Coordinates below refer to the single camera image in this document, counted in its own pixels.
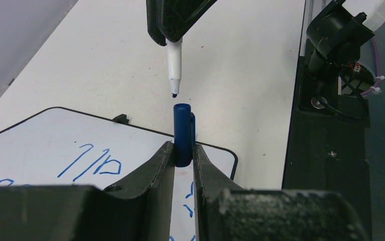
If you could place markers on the white marker pen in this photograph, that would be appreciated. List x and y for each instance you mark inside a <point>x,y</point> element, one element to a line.
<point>174,50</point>

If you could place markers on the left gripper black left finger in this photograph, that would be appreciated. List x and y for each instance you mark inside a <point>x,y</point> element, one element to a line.
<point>136,207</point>

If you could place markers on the black framed whiteboard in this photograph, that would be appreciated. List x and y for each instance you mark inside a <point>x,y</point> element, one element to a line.
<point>59,146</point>

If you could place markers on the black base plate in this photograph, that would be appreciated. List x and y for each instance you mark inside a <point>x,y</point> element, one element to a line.
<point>326,151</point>

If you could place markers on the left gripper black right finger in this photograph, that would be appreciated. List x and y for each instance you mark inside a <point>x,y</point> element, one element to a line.
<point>226,211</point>

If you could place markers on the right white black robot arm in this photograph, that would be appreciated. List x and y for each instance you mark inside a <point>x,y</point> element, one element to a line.
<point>334,32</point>

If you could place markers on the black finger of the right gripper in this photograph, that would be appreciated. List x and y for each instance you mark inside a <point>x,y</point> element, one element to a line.
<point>170,20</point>

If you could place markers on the blue marker cap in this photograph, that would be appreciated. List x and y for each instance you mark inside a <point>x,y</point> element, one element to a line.
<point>184,134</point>

